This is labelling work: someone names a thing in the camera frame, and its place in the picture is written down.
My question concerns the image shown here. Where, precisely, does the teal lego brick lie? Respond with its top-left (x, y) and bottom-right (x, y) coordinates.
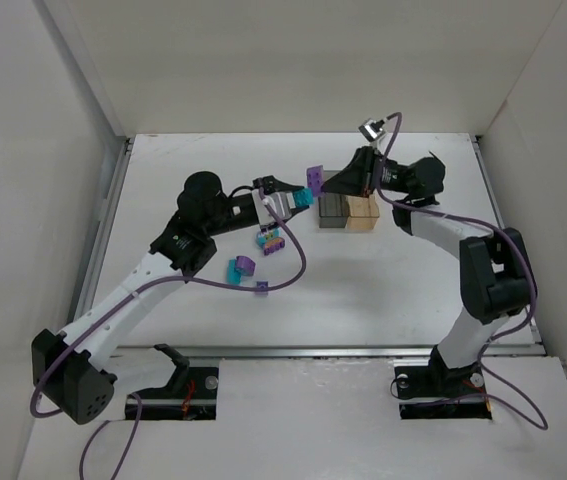
top-left (288, 188), bottom-right (314, 208)

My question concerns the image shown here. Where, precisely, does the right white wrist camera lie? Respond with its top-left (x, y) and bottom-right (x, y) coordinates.
top-left (358, 118), bottom-right (387, 151)

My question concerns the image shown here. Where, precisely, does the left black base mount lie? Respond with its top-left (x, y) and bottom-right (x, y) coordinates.
top-left (123, 344), bottom-right (219, 421)

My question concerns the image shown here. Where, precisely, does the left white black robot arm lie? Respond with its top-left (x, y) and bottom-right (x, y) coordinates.
top-left (29, 171), bottom-right (313, 425)

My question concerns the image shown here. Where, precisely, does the grey transparent container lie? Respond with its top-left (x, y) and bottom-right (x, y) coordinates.
top-left (318, 192), bottom-right (349, 229)

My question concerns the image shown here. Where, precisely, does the purple lego brick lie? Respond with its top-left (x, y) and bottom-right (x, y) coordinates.
top-left (306, 165), bottom-right (324, 198)

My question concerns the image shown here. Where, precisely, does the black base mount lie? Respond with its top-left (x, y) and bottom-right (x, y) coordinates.
top-left (123, 344), bottom-right (219, 421)
top-left (390, 348), bottom-right (492, 420)

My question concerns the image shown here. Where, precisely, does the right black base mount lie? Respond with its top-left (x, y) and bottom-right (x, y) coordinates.
top-left (390, 348), bottom-right (492, 420)

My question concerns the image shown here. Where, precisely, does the teal purple lego stack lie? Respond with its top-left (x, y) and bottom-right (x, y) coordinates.
top-left (255, 228), bottom-right (286, 256)

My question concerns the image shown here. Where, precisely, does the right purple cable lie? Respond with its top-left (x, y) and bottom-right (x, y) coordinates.
top-left (373, 111), bottom-right (549, 432)

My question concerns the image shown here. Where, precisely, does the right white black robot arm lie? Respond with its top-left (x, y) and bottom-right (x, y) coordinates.
top-left (322, 147), bottom-right (536, 395)

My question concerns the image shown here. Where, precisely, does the teal lego with purple arch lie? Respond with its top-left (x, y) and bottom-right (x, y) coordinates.
top-left (226, 255), bottom-right (256, 286)

